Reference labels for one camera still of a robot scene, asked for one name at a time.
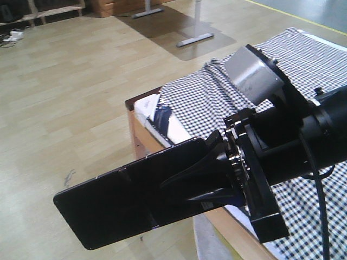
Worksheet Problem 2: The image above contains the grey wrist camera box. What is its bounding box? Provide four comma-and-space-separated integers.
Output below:
224, 45, 284, 105

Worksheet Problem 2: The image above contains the black camera cable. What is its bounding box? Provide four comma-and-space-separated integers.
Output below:
298, 134, 337, 260

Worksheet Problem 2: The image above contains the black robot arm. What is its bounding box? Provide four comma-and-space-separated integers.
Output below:
160, 87, 346, 243

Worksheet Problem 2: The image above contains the black white checkered bedsheet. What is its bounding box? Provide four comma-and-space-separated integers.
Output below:
148, 26, 347, 260

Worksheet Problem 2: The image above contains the black smartphone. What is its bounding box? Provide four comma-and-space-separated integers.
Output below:
53, 138, 216, 250

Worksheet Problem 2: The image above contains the wooden bed frame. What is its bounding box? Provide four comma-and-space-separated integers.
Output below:
125, 92, 277, 260

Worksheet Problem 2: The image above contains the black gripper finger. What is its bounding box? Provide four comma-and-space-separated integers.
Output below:
203, 130, 228, 168
160, 154, 245, 207

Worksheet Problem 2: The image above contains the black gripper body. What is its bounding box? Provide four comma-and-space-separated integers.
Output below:
224, 107, 320, 243

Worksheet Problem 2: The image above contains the grey desk leg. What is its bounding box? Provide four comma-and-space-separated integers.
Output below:
131, 0, 164, 19
176, 0, 214, 48

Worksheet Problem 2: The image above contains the light wooden shelf unit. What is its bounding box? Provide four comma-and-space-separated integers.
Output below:
1, 0, 86, 27

